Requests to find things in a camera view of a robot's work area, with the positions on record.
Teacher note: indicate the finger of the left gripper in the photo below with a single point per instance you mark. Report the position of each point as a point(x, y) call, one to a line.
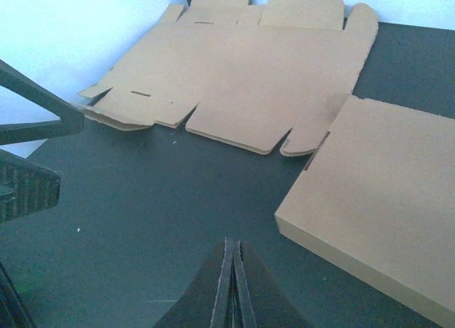
point(26, 188)
point(29, 112)

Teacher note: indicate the flat cardboard blank stack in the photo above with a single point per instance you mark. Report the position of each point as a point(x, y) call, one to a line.
point(253, 76)

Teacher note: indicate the cardboard box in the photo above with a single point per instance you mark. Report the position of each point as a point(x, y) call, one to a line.
point(377, 200)

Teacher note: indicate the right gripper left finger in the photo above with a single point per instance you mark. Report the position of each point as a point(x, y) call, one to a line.
point(207, 302)

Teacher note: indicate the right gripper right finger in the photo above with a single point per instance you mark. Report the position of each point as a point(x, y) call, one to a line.
point(258, 301)

